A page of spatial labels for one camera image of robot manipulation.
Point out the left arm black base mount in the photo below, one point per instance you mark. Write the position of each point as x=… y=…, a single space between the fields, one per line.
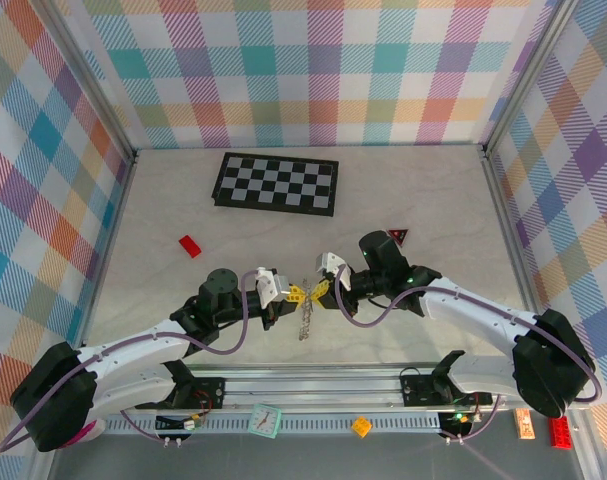
x=208 y=392

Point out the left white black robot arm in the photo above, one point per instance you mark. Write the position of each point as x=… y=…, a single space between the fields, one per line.
x=133 y=345

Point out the pink dome toy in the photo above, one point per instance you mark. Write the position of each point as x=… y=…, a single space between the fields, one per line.
x=89 y=431

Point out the red toy brick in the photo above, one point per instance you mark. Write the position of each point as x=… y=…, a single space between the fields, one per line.
x=560 y=432

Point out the aluminium frame front post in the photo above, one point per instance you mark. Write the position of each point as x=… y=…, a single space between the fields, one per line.
x=44 y=467
x=588 y=462

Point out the aluminium table side rail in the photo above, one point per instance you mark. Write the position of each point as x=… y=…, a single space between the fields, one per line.
x=114 y=235
x=515 y=250

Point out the teal square clock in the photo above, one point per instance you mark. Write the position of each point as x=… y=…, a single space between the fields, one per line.
x=264 y=421

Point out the yellow toy brick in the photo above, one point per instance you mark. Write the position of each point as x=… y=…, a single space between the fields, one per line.
x=361 y=426

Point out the black connector bracket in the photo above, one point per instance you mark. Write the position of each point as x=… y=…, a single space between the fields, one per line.
x=453 y=425
x=170 y=424

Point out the small red block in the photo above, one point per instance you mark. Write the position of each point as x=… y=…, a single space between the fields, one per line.
x=190 y=246

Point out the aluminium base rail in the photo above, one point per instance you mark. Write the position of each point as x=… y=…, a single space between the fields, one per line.
x=308 y=387

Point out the wooden printed block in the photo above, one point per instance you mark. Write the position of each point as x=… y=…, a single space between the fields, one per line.
x=524 y=425

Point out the black red triangle piece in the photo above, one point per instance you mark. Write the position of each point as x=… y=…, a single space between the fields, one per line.
x=400 y=236

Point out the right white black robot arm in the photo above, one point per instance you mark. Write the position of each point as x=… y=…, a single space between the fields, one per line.
x=483 y=307

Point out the aluminium frame corner post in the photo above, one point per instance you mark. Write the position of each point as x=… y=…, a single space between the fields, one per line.
x=93 y=85
x=528 y=75

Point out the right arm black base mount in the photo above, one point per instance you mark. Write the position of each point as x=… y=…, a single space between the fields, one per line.
x=418 y=390

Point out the black grey checkerboard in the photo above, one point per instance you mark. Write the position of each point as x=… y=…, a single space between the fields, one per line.
x=275 y=184

